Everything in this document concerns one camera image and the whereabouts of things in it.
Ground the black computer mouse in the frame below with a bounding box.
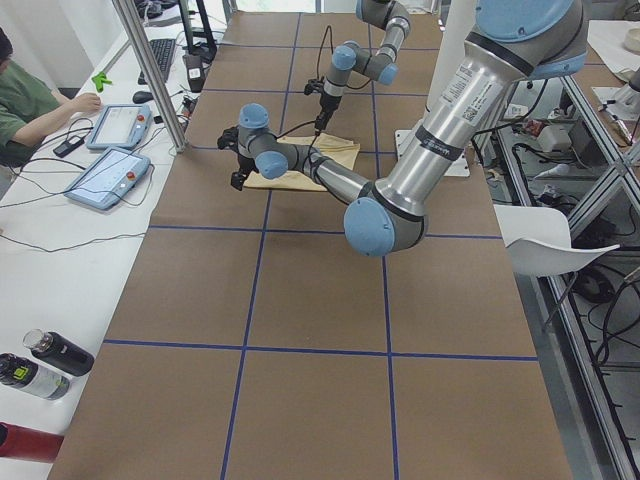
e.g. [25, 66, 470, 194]
[132, 91, 154, 104]

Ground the person in green shirt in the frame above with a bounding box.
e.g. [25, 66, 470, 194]
[1, 34, 102, 168]

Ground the silver bottle with black cap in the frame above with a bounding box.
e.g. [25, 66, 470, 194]
[1, 353, 70, 400]

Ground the red bottle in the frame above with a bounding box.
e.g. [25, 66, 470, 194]
[1, 422, 64, 463]

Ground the grey aluminium frame post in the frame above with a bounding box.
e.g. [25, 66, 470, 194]
[112, 0, 187, 153]

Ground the black bottle with clear cap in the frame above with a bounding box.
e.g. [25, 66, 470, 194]
[23, 329, 94, 377]

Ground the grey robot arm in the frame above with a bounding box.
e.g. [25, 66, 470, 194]
[305, 1, 411, 133]
[218, 1, 589, 257]

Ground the green plastic clamp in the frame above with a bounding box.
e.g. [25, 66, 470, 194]
[91, 71, 113, 93]

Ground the white plastic chair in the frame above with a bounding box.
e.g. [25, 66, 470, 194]
[494, 205, 620, 277]

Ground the far teach pendant tablet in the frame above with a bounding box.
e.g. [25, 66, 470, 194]
[85, 104, 152, 150]

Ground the beige long-sleeve printed shirt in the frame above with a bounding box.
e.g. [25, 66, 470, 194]
[243, 132, 361, 194]

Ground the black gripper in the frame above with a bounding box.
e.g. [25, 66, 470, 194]
[230, 154, 256, 190]
[314, 92, 341, 136]

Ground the near teach pendant tablet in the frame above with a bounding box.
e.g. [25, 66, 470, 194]
[63, 147, 151, 211]

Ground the teach pendant tablet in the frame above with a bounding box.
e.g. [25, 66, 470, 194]
[63, 147, 151, 211]
[85, 104, 152, 150]

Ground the black keyboard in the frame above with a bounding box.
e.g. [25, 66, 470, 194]
[149, 38, 176, 82]

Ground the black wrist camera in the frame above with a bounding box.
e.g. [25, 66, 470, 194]
[217, 126, 239, 152]
[303, 78, 324, 96]

